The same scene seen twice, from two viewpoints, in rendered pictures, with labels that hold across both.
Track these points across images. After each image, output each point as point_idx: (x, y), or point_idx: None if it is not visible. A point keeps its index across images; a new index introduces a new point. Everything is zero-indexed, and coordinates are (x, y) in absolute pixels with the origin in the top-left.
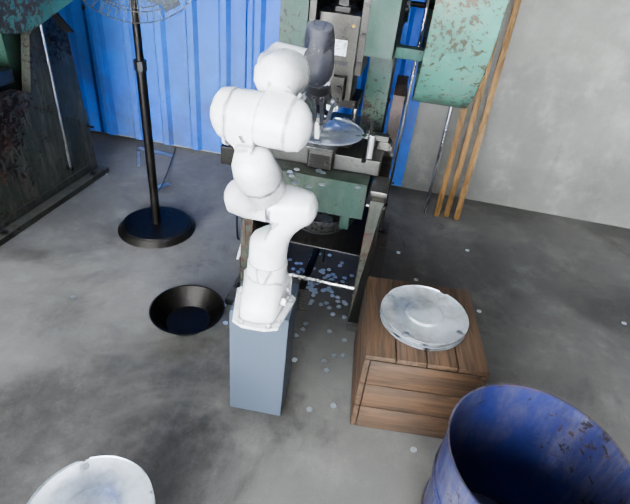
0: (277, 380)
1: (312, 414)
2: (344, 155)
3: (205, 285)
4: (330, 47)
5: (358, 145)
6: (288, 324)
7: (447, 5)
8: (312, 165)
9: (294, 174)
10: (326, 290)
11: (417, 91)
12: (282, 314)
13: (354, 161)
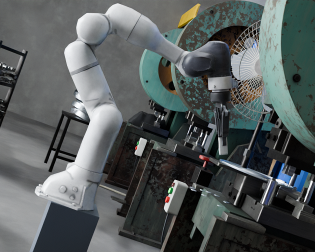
0: None
1: None
2: (250, 196)
3: None
4: (212, 53)
5: (284, 209)
6: (50, 206)
7: (266, 12)
8: (229, 198)
9: (209, 195)
10: None
11: (277, 112)
12: (55, 199)
13: (252, 202)
